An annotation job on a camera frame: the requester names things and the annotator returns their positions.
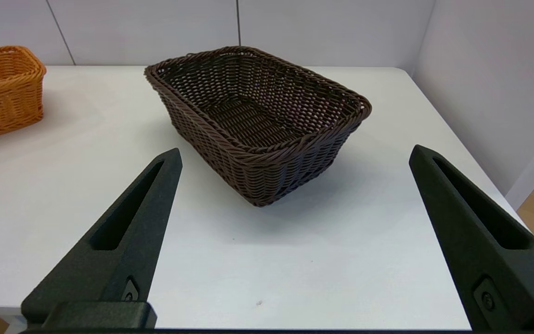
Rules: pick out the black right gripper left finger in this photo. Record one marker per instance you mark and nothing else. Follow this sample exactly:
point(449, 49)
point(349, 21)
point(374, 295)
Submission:
point(123, 260)

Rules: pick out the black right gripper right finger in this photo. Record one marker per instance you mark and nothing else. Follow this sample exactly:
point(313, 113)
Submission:
point(517, 278)

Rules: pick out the dark brown wicker basket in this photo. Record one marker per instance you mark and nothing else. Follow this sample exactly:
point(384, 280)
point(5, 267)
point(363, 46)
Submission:
point(271, 178)

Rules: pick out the orange wicker basket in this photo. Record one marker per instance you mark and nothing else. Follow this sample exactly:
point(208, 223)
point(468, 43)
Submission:
point(3, 102)

